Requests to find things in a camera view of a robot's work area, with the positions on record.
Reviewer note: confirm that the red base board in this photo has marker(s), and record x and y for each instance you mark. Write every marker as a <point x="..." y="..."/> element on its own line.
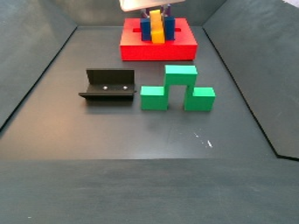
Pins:
<point x="137" y="50"/>

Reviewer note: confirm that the blue u-shaped block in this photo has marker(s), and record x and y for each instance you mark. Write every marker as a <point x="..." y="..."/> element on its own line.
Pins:
<point x="168" y="28"/>

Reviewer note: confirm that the yellow long rectangular block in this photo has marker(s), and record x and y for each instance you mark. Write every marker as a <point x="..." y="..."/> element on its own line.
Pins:
<point x="156" y="27"/>

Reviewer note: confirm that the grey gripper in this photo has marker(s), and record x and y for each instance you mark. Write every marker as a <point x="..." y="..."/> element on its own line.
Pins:
<point x="146" y="4"/>

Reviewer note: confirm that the black angle bracket holder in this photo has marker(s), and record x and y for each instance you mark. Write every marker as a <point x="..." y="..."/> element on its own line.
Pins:
<point x="109" y="83"/>

